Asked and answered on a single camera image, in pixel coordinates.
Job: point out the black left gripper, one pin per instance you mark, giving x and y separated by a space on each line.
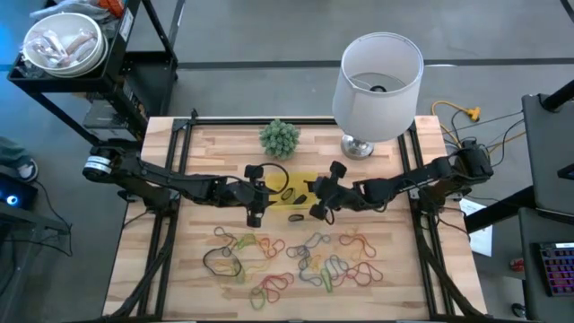
244 195

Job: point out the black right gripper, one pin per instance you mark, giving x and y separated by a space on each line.
336 195

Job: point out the dark brown thick rubber band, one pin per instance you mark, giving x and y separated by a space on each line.
300 199
282 194

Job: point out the small black rubber band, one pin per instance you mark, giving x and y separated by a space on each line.
289 218

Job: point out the yellow rubber band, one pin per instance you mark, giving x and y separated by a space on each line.
251 269
259 240
315 262

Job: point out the blue grey rubber band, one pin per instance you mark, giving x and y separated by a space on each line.
327 238

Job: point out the green rubber band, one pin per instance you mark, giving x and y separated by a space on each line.
327 285
252 300
242 244

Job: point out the large black rubber band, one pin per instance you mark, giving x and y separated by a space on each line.
204 261

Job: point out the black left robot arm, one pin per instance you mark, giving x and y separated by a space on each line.
157 181

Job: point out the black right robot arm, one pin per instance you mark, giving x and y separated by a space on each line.
421 179

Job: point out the yellow translucent plastic bin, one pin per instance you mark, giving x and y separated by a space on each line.
298 181

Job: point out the green artificial succulent plant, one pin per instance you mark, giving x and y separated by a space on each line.
279 139

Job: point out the white shade silver table lamp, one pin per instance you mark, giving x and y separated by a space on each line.
376 112

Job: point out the black power strip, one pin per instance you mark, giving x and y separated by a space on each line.
470 144

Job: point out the black utility cart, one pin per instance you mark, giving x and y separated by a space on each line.
143 81

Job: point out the white paper sheet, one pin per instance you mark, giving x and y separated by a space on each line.
482 242

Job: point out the red can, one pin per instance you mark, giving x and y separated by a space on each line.
516 264

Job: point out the black computer mouse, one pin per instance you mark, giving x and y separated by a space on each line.
518 310

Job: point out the person's shoe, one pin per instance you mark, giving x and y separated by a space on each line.
27 169

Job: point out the orange box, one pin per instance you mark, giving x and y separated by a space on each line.
111 5

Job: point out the black computer with blue light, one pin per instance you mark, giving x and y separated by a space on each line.
20 190

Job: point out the black backlit keyboard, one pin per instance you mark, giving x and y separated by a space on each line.
558 269

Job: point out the clear plastic bag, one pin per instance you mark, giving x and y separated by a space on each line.
58 47

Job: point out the white bowl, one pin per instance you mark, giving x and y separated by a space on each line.
67 20

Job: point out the grey cloth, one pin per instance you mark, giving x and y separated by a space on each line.
67 8

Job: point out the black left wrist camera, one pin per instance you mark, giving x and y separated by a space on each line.
254 171

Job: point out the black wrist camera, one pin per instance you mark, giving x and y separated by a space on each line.
338 169
254 171

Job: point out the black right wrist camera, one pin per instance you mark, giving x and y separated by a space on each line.
338 169

